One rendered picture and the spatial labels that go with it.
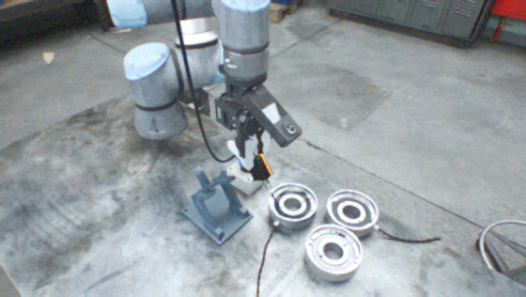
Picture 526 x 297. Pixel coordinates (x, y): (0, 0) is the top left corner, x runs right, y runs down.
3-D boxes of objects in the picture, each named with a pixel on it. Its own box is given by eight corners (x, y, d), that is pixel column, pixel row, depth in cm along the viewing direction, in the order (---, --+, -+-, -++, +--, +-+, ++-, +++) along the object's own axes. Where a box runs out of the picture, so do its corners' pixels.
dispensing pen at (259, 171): (282, 216, 68) (247, 144, 64) (270, 214, 71) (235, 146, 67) (288, 210, 69) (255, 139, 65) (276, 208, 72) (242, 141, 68)
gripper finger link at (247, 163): (233, 158, 70) (235, 121, 65) (254, 172, 67) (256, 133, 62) (223, 164, 68) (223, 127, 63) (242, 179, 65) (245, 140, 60)
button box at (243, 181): (268, 179, 82) (268, 164, 79) (249, 195, 78) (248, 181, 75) (243, 164, 86) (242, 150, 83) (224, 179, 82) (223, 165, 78)
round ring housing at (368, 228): (316, 225, 71) (317, 213, 69) (336, 195, 78) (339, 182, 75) (363, 250, 67) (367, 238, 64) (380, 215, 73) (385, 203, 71)
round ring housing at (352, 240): (346, 296, 60) (349, 285, 57) (294, 265, 64) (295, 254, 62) (366, 253, 66) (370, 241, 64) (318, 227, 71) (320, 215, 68)
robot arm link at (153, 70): (131, 89, 95) (116, 43, 87) (177, 81, 99) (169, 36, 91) (135, 111, 87) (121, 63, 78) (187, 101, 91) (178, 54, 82)
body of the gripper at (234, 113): (243, 109, 68) (240, 53, 60) (275, 126, 64) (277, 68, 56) (215, 125, 64) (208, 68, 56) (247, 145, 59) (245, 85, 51)
